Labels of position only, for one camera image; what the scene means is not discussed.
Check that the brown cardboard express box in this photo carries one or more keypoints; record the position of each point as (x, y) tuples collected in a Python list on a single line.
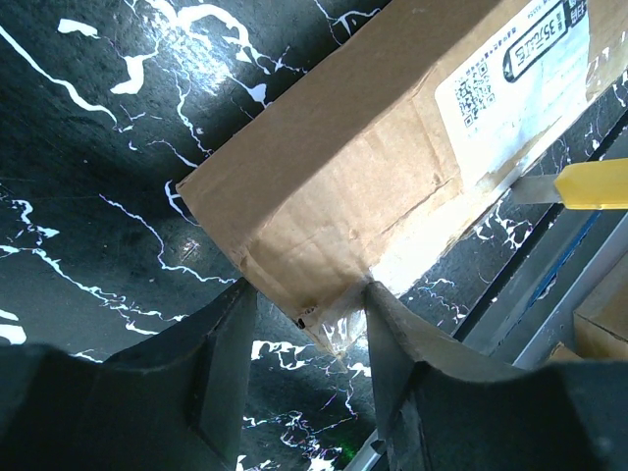
[(377, 161)]

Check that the yellow utility knife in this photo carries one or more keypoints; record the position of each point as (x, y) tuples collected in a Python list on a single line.
[(596, 185)]

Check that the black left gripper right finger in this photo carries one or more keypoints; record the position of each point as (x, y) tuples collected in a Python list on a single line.
[(440, 405)]

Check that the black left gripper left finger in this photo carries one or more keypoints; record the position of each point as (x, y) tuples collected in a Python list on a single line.
[(172, 402)]

